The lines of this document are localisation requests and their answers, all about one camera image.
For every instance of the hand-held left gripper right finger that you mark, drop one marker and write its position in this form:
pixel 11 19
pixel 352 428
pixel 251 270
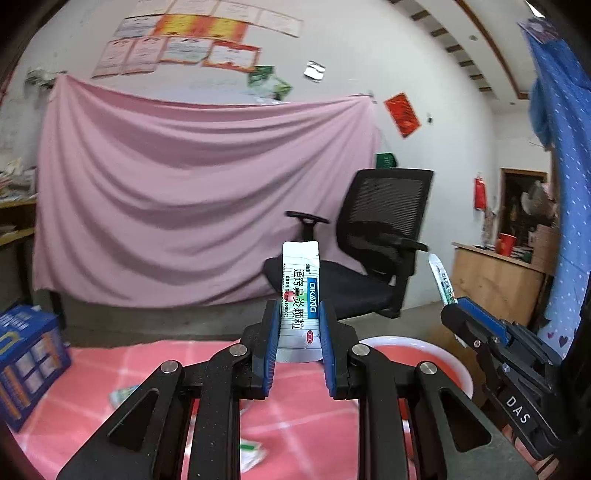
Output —
pixel 327 355

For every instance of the red hanging ornament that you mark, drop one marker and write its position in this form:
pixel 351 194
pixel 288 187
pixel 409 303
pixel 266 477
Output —
pixel 480 191

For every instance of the blue dotted curtain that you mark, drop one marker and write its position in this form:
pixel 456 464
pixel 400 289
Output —
pixel 570 161

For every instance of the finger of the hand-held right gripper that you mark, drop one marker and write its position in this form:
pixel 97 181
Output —
pixel 482 317
pixel 459 323

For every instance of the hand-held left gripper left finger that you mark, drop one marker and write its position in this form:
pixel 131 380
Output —
pixel 271 355

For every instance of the red paper wall decoration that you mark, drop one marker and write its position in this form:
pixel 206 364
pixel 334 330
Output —
pixel 402 114

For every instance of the wooden door frame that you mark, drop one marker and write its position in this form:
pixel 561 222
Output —
pixel 508 207

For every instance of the pink hanging sheet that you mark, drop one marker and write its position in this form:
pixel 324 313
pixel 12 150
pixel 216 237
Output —
pixel 161 184

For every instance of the pink checked tablecloth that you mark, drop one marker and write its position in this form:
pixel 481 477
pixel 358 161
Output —
pixel 78 420

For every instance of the brown cardboard box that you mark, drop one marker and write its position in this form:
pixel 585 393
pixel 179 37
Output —
pixel 545 249

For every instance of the pink basin with white rim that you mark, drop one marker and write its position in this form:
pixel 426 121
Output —
pixel 441 357

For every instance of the stack of papers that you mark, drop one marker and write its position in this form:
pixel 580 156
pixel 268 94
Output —
pixel 16 180

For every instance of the wooden shelf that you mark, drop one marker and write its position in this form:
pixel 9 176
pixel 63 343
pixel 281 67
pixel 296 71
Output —
pixel 16 235

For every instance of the blue cardboard box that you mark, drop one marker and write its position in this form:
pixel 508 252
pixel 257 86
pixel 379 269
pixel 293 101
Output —
pixel 27 360

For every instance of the black office chair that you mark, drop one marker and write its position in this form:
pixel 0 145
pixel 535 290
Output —
pixel 383 207

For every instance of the green bag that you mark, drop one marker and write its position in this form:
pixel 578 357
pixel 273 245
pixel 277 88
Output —
pixel 385 160

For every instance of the wooden counter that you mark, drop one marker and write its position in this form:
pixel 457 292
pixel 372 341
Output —
pixel 494 286

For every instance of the red cup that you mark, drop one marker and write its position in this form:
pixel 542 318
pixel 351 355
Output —
pixel 506 244

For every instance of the white sachet with green print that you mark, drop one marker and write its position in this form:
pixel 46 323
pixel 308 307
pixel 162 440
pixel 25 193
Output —
pixel 443 281

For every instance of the white sachet with blue label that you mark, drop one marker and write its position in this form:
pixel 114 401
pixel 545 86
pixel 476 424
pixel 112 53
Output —
pixel 300 295

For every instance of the small white green sachet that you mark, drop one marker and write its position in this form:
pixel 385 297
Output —
pixel 122 398
pixel 251 457

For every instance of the silver foil packet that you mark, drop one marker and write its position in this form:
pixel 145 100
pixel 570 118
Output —
pixel 315 70

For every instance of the green packets on wall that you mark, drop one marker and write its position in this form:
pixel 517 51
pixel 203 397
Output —
pixel 270 83

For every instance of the group of wall posters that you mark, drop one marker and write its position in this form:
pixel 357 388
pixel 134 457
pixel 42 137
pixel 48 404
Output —
pixel 184 46

